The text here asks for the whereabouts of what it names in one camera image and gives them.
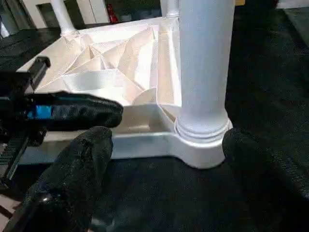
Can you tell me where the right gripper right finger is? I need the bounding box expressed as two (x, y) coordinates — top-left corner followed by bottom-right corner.
(222, 127), (309, 232)

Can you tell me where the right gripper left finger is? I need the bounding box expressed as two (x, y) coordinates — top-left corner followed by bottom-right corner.
(7, 125), (114, 232)

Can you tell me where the white glass-door cabinet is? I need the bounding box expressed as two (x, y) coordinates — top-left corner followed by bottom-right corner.
(0, 0), (166, 33)

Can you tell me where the black box with gold label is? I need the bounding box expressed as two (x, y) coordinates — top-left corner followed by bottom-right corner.
(233, 0), (284, 10)

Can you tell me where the black work mat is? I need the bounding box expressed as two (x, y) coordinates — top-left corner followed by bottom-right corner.
(0, 7), (309, 232)

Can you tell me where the white plastic table top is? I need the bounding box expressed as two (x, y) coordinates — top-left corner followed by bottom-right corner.
(15, 16), (234, 170)

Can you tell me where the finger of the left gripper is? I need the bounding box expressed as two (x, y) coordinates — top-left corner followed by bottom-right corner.
(24, 90), (124, 131)

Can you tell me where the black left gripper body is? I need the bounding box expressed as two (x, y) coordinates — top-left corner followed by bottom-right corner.
(0, 57), (51, 185)

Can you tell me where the red bottle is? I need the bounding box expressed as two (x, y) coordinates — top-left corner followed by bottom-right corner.
(108, 2), (116, 23)

